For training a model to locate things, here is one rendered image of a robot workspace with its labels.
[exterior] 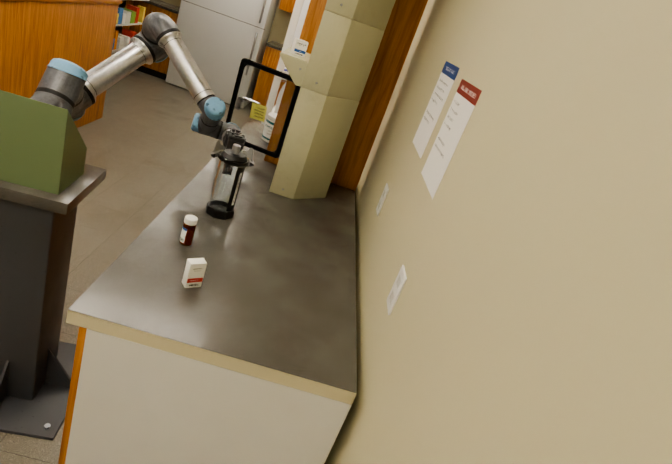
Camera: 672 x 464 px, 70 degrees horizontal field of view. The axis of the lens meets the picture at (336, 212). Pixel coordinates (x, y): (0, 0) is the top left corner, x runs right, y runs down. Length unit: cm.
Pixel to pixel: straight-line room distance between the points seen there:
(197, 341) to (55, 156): 77
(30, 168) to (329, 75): 108
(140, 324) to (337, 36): 125
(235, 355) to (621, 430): 88
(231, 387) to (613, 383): 93
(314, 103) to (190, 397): 119
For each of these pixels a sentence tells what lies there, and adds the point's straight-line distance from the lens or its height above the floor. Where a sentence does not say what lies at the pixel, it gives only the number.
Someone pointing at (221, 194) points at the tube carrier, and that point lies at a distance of 171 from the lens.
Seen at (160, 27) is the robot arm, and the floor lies 146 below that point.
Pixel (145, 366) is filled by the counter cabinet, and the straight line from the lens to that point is 128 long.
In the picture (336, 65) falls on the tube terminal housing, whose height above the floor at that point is 153.
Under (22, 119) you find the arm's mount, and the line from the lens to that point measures 168.
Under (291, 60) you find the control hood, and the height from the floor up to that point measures 149.
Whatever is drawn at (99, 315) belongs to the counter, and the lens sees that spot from 125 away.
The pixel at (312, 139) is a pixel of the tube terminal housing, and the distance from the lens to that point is 200.
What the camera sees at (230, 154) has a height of 118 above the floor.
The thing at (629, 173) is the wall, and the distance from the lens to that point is 58.
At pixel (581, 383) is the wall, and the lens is 55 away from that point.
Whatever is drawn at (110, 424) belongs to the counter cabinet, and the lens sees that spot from 145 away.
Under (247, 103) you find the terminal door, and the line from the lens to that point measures 237.
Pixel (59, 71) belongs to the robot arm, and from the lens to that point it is 181.
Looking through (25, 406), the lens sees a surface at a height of 2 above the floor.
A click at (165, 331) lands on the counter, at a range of 122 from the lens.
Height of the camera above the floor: 174
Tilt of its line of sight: 22 degrees down
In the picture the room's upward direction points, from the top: 20 degrees clockwise
